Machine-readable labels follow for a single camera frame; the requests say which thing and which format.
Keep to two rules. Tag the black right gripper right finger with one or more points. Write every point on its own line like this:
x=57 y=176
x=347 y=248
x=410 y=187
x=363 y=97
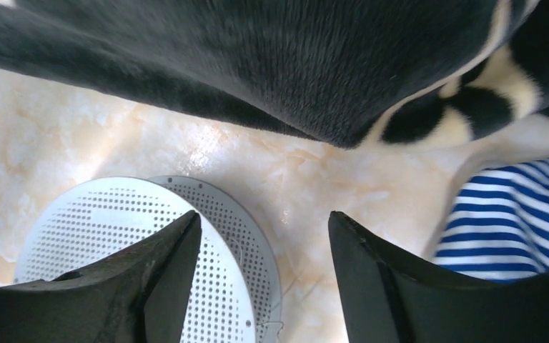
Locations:
x=391 y=295

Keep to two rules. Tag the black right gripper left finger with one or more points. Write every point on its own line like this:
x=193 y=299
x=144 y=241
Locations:
x=138 y=294

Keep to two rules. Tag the white perforated cable spool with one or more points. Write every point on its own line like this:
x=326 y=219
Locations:
x=235 y=294

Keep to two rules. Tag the blue white striped cloth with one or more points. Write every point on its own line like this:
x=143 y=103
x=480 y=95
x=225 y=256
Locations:
x=498 y=226

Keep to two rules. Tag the black blanket with beige flowers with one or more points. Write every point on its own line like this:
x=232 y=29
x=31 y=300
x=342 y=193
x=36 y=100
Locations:
x=353 y=74

